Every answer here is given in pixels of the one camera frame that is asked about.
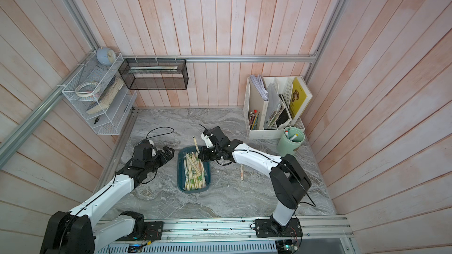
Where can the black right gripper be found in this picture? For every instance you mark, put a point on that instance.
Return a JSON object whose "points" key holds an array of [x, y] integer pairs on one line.
{"points": [[204, 151]]}

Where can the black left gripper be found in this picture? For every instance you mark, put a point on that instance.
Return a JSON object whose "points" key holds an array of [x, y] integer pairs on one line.
{"points": [[159, 153]]}

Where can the teal plastic storage tray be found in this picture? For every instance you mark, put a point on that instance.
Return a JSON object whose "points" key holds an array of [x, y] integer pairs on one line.
{"points": [[193, 176]]}

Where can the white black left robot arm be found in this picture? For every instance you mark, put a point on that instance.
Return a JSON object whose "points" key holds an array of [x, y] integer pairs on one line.
{"points": [[78, 232]]}

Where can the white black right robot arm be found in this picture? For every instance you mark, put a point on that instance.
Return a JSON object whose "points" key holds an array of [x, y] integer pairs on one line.
{"points": [[288, 178]]}

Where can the bundle of coloured folders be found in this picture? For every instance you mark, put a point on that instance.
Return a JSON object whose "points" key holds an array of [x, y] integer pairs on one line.
{"points": [[254, 119]]}

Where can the white file organizer rack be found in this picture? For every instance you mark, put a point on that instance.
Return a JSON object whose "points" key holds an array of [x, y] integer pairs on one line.
{"points": [[269, 110]]}

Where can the black booklet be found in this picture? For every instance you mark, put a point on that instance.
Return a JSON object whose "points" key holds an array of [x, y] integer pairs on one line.
{"points": [[284, 118]]}

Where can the mint green pen cup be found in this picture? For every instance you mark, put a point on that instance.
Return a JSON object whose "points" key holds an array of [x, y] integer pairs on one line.
{"points": [[285, 146]]}

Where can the yellow capped white marker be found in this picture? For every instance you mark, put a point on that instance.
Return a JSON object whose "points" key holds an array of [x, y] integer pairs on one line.
{"points": [[293, 137]]}

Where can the white papers in organizer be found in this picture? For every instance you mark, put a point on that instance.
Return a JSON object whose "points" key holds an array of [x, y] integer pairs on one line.
{"points": [[259, 84]]}

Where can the old book on shelf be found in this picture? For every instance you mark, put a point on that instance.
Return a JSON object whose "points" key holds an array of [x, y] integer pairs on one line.
{"points": [[107, 97]]}

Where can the yellow book with animal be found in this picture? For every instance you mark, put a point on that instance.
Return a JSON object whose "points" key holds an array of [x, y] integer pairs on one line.
{"points": [[300, 98]]}

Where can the roll of tape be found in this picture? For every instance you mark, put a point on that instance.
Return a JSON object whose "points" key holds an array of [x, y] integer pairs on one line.
{"points": [[87, 89]]}

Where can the small grey globe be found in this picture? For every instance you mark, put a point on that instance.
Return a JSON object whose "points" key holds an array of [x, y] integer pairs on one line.
{"points": [[106, 56]]}

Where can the black mesh wall basket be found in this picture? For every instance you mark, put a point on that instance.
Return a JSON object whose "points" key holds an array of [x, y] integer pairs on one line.
{"points": [[154, 74]]}

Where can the white wire wall shelf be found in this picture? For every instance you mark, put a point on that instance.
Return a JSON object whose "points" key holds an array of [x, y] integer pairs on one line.
{"points": [[111, 121]]}

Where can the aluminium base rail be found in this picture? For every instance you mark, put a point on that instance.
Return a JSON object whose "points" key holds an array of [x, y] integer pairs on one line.
{"points": [[303, 235]]}

